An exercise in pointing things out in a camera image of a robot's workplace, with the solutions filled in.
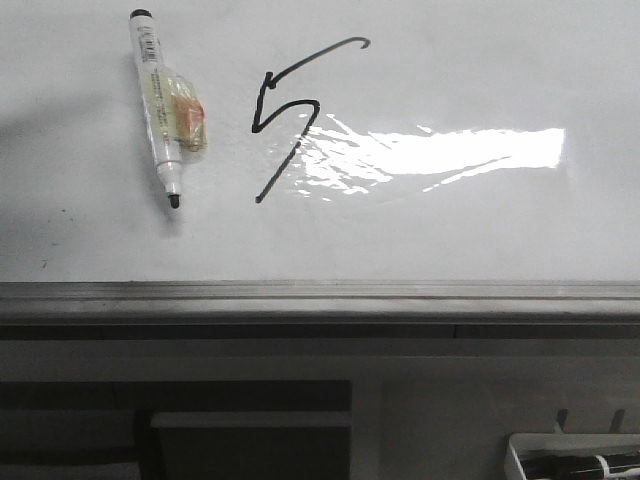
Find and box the white whiteboard marker with tape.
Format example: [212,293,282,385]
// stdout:
[129,9,207,209]

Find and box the white whiteboard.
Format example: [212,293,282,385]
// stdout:
[1,1,639,339]

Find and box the dark cabinet panel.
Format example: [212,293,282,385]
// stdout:
[1,380,352,479]

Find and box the white wire marker tray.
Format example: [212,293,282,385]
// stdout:
[504,433,639,479]

